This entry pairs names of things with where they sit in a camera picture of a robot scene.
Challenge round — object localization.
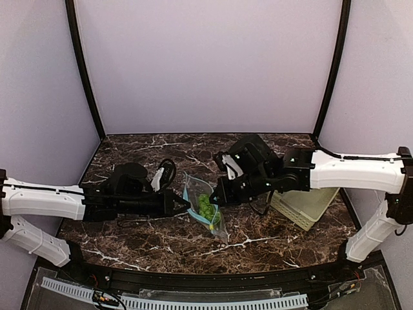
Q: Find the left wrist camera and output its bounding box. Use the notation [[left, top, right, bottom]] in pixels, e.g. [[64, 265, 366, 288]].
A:
[[150, 158, 177, 192]]

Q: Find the black corner frame post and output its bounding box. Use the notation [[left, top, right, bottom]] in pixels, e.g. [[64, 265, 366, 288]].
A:
[[312, 0, 352, 144]]

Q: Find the bunch of green grapes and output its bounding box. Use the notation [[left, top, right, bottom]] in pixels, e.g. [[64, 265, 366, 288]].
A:
[[198, 194, 216, 221]]

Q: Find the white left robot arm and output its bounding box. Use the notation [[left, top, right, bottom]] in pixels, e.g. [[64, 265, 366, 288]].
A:
[[1, 163, 190, 267]]

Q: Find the cream perforated plastic basket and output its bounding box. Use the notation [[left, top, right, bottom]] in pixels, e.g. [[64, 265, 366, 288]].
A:
[[267, 187, 339, 231]]

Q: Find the white slotted cable duct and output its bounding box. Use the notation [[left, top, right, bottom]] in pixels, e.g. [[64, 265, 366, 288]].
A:
[[41, 277, 308, 310]]

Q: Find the black front table rail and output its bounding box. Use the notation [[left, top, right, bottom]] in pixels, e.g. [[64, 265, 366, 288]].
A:
[[58, 255, 377, 293]]

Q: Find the clear zip top bag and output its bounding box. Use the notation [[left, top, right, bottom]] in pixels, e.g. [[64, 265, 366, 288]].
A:
[[183, 172, 228, 244]]

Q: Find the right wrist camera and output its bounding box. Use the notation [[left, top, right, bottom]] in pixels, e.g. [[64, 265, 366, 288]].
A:
[[213, 152, 243, 180]]

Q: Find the black left corner post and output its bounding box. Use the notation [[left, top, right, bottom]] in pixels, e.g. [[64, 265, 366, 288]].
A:
[[65, 0, 106, 141]]

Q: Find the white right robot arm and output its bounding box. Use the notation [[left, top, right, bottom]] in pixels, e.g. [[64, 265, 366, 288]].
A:
[[210, 147, 412, 263]]

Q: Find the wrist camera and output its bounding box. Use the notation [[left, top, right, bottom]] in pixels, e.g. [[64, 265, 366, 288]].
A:
[[213, 152, 243, 180], [150, 158, 177, 192]]

